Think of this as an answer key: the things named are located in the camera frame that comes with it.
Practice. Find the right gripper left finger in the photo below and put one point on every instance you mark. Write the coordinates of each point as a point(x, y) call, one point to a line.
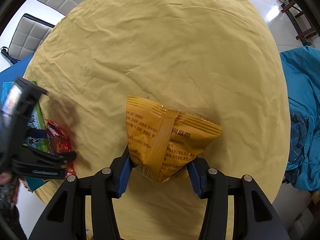
point(64, 215)

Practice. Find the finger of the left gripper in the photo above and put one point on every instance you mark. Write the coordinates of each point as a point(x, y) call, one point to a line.
point(38, 171)
point(57, 158)

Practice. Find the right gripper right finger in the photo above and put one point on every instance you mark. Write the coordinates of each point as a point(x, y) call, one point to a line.
point(254, 217)

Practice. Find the red patterned snack packet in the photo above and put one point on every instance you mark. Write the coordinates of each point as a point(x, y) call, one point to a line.
point(60, 144)

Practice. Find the yellow snack packet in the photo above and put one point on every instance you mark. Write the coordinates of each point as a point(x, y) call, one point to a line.
point(161, 141)

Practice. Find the person hand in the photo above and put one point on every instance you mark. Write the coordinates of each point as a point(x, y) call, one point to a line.
point(9, 188)

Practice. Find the green snack pack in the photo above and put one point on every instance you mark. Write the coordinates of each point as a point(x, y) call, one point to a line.
point(37, 121)

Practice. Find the blue foam mat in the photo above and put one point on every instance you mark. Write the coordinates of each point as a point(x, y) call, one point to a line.
point(18, 69)

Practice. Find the left white padded chair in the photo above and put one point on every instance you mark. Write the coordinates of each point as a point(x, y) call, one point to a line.
point(30, 33)

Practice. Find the teal blanket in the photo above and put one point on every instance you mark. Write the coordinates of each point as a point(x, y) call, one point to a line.
point(301, 70)

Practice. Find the yellow table cloth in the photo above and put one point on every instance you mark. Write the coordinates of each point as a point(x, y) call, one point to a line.
point(215, 59)

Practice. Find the dark wooden chair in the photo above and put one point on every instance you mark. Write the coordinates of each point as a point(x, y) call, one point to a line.
point(304, 29)

